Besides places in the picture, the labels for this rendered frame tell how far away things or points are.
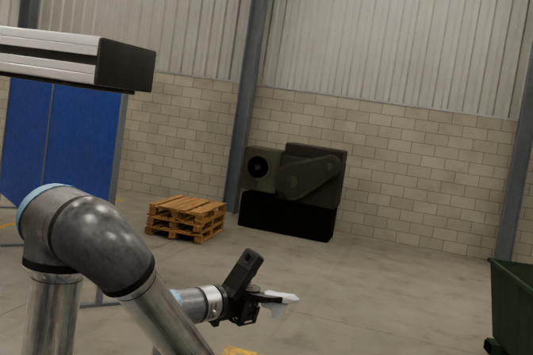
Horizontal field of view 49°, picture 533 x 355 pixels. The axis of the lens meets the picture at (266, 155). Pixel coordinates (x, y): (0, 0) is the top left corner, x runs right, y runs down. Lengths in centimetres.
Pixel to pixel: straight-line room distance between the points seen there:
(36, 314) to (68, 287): 7
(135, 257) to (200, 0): 1085
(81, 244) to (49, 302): 16
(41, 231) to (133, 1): 1139
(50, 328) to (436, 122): 982
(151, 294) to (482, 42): 1006
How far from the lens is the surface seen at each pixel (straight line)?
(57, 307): 105
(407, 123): 1061
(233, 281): 132
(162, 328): 103
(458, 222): 1073
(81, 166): 622
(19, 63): 63
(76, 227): 93
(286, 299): 136
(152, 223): 853
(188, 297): 123
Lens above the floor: 198
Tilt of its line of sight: 4 degrees down
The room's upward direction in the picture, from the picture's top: 8 degrees clockwise
